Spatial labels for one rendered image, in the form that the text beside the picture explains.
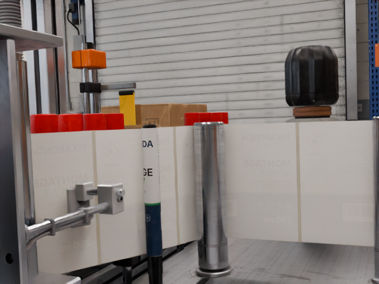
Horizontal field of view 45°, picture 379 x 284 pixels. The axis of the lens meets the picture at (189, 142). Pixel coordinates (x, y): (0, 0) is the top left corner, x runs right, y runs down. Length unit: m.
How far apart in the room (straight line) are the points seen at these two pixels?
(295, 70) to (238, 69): 4.50
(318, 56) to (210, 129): 0.24
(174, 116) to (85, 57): 0.61
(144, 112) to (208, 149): 0.84
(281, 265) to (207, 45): 4.81
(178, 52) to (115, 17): 0.96
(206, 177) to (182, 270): 0.13
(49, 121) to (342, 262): 0.41
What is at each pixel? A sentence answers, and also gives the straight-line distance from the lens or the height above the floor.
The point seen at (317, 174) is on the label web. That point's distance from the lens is 0.56.
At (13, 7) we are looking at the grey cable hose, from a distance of 0.71.
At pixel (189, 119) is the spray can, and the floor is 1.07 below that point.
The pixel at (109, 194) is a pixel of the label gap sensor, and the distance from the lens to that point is 0.45.
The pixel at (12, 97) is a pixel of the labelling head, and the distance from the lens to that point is 0.35.
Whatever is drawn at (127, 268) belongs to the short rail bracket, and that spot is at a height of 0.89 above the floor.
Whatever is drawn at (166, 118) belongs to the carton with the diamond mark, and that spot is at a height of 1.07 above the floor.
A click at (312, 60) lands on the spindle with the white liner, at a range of 0.71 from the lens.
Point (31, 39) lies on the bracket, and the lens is 0.37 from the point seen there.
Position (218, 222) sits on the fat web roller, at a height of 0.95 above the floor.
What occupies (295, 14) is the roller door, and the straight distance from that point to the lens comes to 5.18.
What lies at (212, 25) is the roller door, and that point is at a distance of 5.37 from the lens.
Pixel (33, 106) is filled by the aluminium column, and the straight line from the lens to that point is 0.81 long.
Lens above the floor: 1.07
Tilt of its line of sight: 3 degrees down
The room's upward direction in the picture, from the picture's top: 2 degrees counter-clockwise
